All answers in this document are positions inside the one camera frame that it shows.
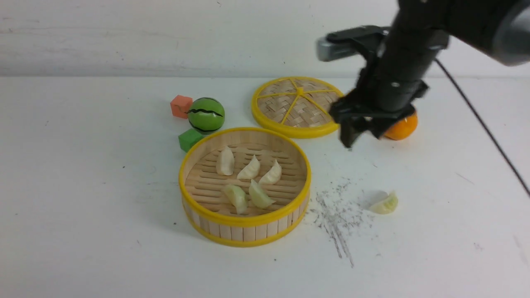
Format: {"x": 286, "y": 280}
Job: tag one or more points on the orange toy pear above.
{"x": 403, "y": 129}

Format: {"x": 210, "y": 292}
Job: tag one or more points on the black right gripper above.
{"x": 389, "y": 82}

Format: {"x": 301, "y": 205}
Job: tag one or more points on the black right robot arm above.
{"x": 497, "y": 28}

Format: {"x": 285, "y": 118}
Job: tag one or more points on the white dumpling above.
{"x": 225, "y": 162}
{"x": 273, "y": 175}
{"x": 251, "y": 170}

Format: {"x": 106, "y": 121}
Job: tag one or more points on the green watermelon toy ball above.
{"x": 206, "y": 115}

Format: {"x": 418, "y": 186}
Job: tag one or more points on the woven bamboo steamer lid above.
{"x": 296, "y": 106}

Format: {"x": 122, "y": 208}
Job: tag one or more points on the orange foam cube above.
{"x": 180, "y": 106}

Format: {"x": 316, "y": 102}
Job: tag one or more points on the bamboo steamer tray yellow rim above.
{"x": 210, "y": 212}

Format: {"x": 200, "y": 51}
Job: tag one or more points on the green foam cube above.
{"x": 189, "y": 138}

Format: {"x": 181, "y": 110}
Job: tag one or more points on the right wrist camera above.
{"x": 364, "y": 40}

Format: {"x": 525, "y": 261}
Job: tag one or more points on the pale green dumpling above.
{"x": 258, "y": 196}
{"x": 385, "y": 206}
{"x": 237, "y": 197}

